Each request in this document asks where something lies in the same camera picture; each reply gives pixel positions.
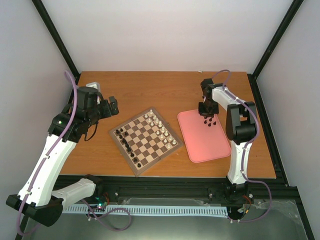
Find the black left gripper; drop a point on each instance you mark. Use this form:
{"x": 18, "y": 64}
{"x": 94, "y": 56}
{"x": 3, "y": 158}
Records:
{"x": 114, "y": 106}

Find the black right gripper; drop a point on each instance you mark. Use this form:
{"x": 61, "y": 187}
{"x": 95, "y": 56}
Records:
{"x": 202, "y": 113}

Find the black king piece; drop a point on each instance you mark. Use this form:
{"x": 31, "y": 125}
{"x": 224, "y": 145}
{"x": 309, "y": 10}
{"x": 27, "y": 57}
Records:
{"x": 128, "y": 149}

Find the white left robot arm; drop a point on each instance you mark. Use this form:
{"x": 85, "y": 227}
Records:
{"x": 37, "y": 199}

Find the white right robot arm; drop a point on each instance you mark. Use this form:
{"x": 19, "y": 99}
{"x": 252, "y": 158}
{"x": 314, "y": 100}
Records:
{"x": 240, "y": 129}

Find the wooden chess board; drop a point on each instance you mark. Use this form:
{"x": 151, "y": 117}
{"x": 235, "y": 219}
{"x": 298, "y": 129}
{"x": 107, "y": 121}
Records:
{"x": 147, "y": 155}

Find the white chess pieces row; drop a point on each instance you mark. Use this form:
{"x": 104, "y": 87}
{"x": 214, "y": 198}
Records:
{"x": 157, "y": 132}

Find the pink plastic tray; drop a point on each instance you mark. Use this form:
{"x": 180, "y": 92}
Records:
{"x": 203, "y": 143}

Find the black aluminium frame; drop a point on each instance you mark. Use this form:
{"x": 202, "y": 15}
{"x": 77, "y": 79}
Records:
{"x": 171, "y": 187}

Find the light blue cable duct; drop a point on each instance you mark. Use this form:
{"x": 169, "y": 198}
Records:
{"x": 163, "y": 211}

